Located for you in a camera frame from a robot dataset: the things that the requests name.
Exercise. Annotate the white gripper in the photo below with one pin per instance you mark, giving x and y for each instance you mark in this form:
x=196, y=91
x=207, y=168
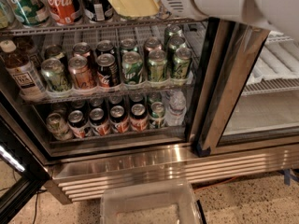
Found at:
x=175, y=0

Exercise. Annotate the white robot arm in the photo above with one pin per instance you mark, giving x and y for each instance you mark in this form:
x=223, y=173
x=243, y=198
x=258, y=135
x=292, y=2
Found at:
x=275, y=15

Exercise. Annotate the green can front middle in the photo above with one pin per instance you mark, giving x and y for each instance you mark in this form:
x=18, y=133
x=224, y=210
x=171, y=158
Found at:
x=157, y=66

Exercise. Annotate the green 7up can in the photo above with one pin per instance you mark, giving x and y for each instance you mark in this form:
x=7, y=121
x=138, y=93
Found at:
x=132, y=68

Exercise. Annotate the black coke can front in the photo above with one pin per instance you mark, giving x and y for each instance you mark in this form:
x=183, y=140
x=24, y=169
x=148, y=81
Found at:
x=107, y=71

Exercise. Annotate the green can front right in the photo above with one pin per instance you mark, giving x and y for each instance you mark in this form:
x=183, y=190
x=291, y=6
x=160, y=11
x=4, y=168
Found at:
x=181, y=62

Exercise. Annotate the stainless steel display fridge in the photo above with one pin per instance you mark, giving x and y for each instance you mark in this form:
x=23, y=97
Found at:
x=224, y=132

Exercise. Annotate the pink can front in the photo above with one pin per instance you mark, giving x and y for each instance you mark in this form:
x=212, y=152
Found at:
x=81, y=73

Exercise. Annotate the pale green can front left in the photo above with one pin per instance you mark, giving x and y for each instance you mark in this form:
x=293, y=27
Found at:
x=53, y=72

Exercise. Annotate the bottom shelf green can right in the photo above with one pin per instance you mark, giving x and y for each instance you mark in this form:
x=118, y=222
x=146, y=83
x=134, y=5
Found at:
x=156, y=115

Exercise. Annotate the shelf green can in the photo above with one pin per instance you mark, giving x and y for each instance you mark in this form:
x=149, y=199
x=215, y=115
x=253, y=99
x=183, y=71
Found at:
x=58, y=127
x=156, y=115

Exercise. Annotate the shelf coke can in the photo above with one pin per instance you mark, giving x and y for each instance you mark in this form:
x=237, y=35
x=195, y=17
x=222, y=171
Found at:
x=119, y=119
x=99, y=122

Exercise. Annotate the bottom shelf black red can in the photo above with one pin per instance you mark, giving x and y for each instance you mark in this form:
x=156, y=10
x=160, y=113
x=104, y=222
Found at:
x=79, y=124

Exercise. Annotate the bottom shelf green can left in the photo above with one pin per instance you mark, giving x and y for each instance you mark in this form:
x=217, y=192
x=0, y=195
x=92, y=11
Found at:
x=58, y=127

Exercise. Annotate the open black fridge door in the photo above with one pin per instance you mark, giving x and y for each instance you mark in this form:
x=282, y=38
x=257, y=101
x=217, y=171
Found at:
x=21, y=176

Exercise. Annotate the black label bottle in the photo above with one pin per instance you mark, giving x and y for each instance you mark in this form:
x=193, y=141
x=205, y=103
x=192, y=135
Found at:
x=98, y=10

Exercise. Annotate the red cola bottle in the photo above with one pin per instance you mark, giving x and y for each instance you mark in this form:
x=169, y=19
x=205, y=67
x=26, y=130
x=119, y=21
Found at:
x=65, y=12

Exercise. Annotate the green label bottle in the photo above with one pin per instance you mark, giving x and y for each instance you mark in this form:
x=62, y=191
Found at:
x=30, y=13

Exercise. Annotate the clear water bottle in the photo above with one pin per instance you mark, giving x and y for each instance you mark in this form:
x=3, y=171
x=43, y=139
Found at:
x=176, y=110

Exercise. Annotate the brown iced tea bottle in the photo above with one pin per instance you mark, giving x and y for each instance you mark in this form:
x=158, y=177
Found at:
x=23, y=71

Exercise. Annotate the clear plastic bin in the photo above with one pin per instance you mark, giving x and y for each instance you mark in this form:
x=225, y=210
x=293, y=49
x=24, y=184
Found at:
x=163, y=202

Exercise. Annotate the blue tape on floor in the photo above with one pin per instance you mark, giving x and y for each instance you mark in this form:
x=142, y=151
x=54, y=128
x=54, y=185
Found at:
x=290, y=175

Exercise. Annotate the white wire shelf right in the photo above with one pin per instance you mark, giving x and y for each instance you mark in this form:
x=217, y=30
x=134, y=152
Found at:
x=277, y=67

